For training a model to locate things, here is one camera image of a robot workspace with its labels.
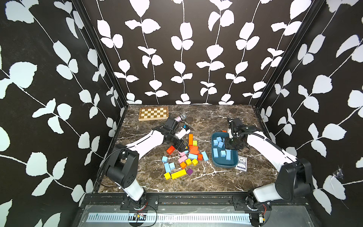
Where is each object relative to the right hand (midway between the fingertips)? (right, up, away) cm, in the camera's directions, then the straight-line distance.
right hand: (225, 144), depth 86 cm
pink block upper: (-27, -7, +5) cm, 29 cm away
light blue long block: (+3, -8, +5) cm, 10 cm away
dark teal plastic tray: (-1, -9, +5) cm, 11 cm away
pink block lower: (-27, -10, +4) cm, 29 cm away
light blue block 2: (-12, -9, +5) cm, 16 cm away
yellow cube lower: (-19, -12, +1) cm, 22 cm away
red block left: (-34, -5, +5) cm, 35 cm away
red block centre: (-19, -4, +8) cm, 21 cm away
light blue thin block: (-5, -8, +7) cm, 11 cm away
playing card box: (+11, -13, +2) cm, 17 cm away
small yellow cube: (-35, -18, -4) cm, 40 cm away
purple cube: (-22, -17, -2) cm, 28 cm away
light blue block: (-36, -13, -1) cm, 39 cm away
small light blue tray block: (-1, +1, +10) cm, 10 cm away
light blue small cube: (0, -7, +5) cm, 8 cm away
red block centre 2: (-18, -7, +7) cm, 20 cm away
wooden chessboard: (-55, +20, +25) cm, 64 cm away
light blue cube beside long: (-33, -14, -1) cm, 36 cm away
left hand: (-25, +1, +1) cm, 25 cm away
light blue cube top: (-4, -1, +10) cm, 11 cm away
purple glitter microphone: (-27, +17, +22) cm, 39 cm away
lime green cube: (-18, -1, +10) cm, 21 cm away
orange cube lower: (-26, -13, 0) cm, 29 cm away
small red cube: (-15, -9, +5) cm, 19 cm away
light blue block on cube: (-1, -2, +9) cm, 9 cm away
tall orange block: (-21, +1, +13) cm, 25 cm away
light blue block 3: (-20, -9, +5) cm, 23 cm away
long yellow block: (-29, -18, -2) cm, 34 cm away
